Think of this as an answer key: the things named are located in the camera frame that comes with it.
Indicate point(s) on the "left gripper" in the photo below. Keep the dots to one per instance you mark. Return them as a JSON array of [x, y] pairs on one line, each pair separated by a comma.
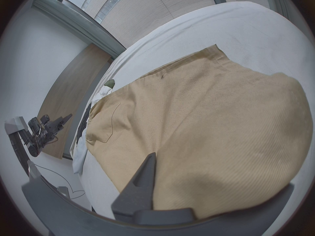
[[54, 129]]

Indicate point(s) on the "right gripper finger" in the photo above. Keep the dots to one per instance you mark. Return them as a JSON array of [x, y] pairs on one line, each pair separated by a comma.
[[137, 195]]

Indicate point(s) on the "tan shorts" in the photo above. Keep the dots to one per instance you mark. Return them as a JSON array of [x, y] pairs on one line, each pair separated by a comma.
[[209, 131]]

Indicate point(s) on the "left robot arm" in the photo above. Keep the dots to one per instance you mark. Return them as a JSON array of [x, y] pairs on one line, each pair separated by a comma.
[[18, 146]]

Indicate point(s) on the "bed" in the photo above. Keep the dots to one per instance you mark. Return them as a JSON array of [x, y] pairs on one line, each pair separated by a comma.
[[177, 38]]

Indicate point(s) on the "black garment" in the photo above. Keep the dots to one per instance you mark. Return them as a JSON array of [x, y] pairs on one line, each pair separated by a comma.
[[83, 124]]

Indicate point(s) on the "pale grey garment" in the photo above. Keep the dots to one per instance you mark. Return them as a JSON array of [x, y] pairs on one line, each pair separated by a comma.
[[79, 154]]

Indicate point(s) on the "white garment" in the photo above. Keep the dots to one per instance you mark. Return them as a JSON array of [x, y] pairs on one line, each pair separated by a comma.
[[103, 93]]

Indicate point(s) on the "green garment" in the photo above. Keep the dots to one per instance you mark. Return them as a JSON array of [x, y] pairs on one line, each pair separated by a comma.
[[110, 83]]

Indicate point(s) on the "blue-green curtain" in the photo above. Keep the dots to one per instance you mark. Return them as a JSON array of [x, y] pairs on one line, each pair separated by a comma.
[[81, 24], [283, 1]]

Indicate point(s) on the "window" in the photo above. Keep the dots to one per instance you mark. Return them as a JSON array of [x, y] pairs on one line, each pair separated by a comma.
[[157, 6]]

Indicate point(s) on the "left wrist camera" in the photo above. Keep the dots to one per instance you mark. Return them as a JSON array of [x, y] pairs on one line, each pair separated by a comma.
[[45, 119]]

